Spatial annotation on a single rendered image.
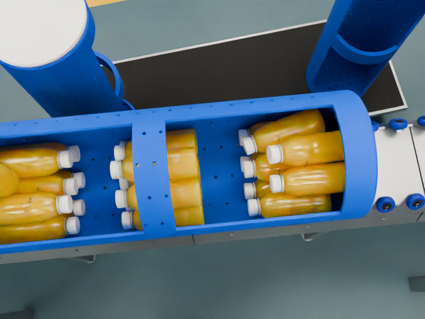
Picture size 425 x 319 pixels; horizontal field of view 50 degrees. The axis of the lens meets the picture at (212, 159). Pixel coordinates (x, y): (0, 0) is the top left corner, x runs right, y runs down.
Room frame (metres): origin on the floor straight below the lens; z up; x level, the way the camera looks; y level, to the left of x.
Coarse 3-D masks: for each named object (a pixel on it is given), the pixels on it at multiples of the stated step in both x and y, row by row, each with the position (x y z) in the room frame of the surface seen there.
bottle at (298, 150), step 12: (324, 132) 0.31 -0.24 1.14; (336, 132) 0.31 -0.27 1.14; (276, 144) 0.29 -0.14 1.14; (288, 144) 0.28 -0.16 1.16; (300, 144) 0.28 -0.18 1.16; (312, 144) 0.28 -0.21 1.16; (324, 144) 0.28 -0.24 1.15; (336, 144) 0.28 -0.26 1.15; (288, 156) 0.26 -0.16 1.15; (300, 156) 0.26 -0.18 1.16; (312, 156) 0.26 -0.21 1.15; (324, 156) 0.26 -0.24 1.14; (336, 156) 0.26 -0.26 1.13
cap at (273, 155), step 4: (268, 148) 0.28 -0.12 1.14; (272, 148) 0.28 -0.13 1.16; (276, 148) 0.28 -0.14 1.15; (268, 152) 0.27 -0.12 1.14; (272, 152) 0.27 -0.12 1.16; (276, 152) 0.27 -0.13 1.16; (268, 156) 0.26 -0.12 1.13; (272, 156) 0.26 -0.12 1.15; (276, 156) 0.26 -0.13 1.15; (268, 160) 0.26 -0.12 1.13; (272, 160) 0.25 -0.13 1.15; (276, 160) 0.25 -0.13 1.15
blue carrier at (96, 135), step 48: (288, 96) 0.39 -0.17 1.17; (336, 96) 0.37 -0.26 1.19; (0, 144) 0.34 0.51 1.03; (96, 144) 0.34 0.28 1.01; (144, 144) 0.27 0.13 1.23; (96, 192) 0.23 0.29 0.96; (144, 192) 0.17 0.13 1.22; (240, 192) 0.22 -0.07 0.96; (48, 240) 0.10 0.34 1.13; (96, 240) 0.10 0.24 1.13
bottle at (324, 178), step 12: (300, 168) 0.24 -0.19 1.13; (312, 168) 0.24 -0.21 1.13; (324, 168) 0.24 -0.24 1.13; (336, 168) 0.23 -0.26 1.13; (288, 180) 0.21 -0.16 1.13; (300, 180) 0.21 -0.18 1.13; (312, 180) 0.21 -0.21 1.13; (324, 180) 0.21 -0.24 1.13; (336, 180) 0.21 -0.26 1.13; (288, 192) 0.19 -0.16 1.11; (300, 192) 0.19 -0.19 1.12; (312, 192) 0.19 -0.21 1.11; (324, 192) 0.19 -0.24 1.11; (336, 192) 0.19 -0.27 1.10
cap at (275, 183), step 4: (272, 176) 0.22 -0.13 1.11; (276, 176) 0.22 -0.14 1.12; (272, 180) 0.21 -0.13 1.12; (276, 180) 0.21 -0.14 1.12; (280, 180) 0.21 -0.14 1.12; (272, 184) 0.21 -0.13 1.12; (276, 184) 0.21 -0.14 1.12; (280, 184) 0.21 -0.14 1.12; (272, 188) 0.20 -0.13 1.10; (276, 188) 0.20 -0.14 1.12; (280, 188) 0.20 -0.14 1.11
